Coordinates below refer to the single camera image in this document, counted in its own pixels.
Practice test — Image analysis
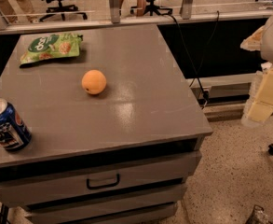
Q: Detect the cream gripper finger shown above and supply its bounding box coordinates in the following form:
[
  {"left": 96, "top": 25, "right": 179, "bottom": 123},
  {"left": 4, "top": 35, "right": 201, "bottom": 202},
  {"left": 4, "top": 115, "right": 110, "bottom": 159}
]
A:
[
  {"left": 240, "top": 26, "right": 264, "bottom": 51},
  {"left": 247, "top": 66, "right": 273, "bottom": 123}
]

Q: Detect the orange fruit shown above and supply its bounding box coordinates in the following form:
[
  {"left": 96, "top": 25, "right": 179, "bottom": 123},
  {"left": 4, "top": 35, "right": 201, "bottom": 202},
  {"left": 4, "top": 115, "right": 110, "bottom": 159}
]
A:
[{"left": 81, "top": 70, "right": 107, "bottom": 95}]

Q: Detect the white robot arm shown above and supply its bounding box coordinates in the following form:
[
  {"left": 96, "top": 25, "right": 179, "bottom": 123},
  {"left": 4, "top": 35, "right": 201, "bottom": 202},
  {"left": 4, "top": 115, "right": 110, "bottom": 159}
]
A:
[{"left": 240, "top": 14, "right": 273, "bottom": 127}]

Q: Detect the blue pepsi can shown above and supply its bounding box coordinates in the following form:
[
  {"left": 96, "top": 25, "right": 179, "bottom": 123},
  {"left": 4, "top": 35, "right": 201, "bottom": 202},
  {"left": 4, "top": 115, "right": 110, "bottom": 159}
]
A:
[{"left": 0, "top": 98, "right": 32, "bottom": 151}]

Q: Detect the dark object bottom right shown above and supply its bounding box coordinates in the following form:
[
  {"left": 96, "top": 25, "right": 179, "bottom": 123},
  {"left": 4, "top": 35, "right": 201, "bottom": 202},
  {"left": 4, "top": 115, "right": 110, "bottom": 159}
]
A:
[{"left": 245, "top": 204, "right": 273, "bottom": 224}]

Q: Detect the grey drawer cabinet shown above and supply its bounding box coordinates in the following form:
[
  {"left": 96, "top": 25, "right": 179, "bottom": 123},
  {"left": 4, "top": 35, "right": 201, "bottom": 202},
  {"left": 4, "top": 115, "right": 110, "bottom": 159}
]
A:
[{"left": 0, "top": 25, "right": 212, "bottom": 224}]

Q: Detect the green snack bag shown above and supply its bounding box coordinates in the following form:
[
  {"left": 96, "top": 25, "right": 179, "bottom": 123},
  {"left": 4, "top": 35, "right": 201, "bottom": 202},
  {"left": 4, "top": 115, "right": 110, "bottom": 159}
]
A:
[{"left": 20, "top": 33, "right": 83, "bottom": 64}]

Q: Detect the person in khaki trousers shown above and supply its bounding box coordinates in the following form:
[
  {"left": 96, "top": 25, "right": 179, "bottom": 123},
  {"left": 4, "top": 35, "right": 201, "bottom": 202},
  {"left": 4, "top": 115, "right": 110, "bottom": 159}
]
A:
[{"left": 0, "top": 0, "right": 38, "bottom": 23}]

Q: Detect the black hanging cable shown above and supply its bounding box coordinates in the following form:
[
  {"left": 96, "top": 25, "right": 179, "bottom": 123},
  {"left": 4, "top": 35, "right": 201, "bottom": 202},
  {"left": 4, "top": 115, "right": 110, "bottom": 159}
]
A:
[{"left": 167, "top": 10, "right": 221, "bottom": 110}]

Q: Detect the black drawer handle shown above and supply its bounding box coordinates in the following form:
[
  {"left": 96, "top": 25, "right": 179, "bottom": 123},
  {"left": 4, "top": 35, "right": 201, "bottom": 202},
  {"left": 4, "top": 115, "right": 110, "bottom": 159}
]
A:
[{"left": 86, "top": 174, "right": 120, "bottom": 190}]

